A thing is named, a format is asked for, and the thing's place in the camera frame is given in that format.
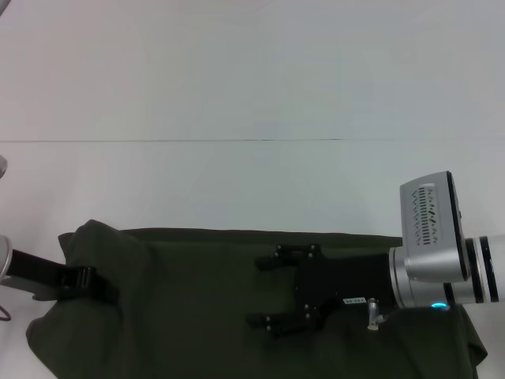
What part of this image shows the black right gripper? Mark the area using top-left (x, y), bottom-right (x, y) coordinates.
top-left (246, 243), bottom-right (396, 340)

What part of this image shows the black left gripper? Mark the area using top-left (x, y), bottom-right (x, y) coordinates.
top-left (7, 248), bottom-right (121, 305)

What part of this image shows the dark green shirt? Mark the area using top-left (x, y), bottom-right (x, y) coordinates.
top-left (25, 219), bottom-right (488, 379)

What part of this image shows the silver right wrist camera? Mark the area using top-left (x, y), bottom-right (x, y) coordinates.
top-left (399, 170), bottom-right (467, 283)

